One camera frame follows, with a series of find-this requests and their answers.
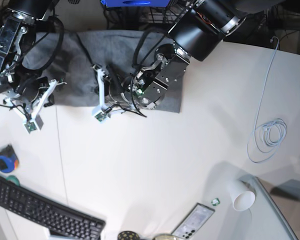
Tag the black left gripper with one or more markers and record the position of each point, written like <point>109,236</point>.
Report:
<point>112,84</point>

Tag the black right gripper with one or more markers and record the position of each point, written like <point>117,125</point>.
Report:
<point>48,98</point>

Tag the grey t-shirt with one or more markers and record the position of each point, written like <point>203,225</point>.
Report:
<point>105,47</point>

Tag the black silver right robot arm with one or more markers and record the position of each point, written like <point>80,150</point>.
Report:
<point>18,36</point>

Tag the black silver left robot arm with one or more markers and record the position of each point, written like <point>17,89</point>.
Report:
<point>195,32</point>

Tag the blue black tape measure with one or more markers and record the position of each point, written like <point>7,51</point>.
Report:
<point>8,159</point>

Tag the green tape roll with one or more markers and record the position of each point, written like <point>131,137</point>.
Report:
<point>13,179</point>

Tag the black computer keyboard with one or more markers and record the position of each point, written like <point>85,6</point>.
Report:
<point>56,217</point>

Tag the black dotted round lid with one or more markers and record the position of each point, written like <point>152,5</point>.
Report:
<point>128,235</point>

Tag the small green white packet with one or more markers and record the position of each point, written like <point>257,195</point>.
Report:
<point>215,201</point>

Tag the smartphone with clear case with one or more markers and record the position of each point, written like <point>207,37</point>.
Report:
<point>192,223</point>

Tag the olive round container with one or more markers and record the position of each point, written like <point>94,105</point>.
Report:
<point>164,236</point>

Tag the white paper cup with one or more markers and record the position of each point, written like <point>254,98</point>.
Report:
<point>241,196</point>

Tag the glass side table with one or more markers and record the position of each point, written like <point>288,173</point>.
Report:
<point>275,214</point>

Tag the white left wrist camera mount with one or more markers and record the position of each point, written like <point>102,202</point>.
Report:
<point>102,112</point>

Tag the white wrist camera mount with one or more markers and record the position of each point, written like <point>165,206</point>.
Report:
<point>102,112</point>
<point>27,106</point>

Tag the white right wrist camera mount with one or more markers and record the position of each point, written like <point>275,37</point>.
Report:
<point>27,106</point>

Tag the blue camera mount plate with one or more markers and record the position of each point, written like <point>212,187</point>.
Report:
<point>135,3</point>

